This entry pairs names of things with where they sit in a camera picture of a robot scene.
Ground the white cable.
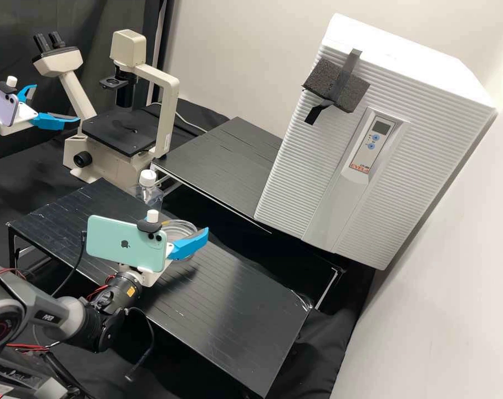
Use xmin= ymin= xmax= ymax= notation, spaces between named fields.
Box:
xmin=149 ymin=101 xmax=209 ymax=134

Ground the white-capped bottle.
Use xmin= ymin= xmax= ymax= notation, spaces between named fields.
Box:
xmin=134 ymin=170 xmax=165 ymax=211

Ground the incubator door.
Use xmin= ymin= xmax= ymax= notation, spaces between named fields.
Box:
xmin=253 ymin=38 xmax=496 ymax=271

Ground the black platform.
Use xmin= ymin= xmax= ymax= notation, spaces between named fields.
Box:
xmin=6 ymin=177 xmax=315 ymax=399
xmin=150 ymin=116 xmax=348 ymax=310

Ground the white incubator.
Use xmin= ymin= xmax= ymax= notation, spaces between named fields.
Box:
xmin=322 ymin=12 xmax=498 ymax=271

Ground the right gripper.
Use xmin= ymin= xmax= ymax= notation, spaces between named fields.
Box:
xmin=138 ymin=227 xmax=210 ymax=288

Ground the black cable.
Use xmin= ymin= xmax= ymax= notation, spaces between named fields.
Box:
xmin=124 ymin=306 xmax=156 ymax=382
xmin=53 ymin=232 xmax=89 ymax=298

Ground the right wrist camera phone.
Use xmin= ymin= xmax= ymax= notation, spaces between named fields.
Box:
xmin=87 ymin=209 xmax=170 ymax=273

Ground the petri dish lid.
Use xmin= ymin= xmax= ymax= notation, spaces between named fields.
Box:
xmin=161 ymin=219 xmax=199 ymax=246

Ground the cream microscope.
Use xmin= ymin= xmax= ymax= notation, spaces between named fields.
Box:
xmin=32 ymin=29 xmax=181 ymax=185

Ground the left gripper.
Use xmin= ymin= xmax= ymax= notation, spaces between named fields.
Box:
xmin=0 ymin=84 xmax=81 ymax=136

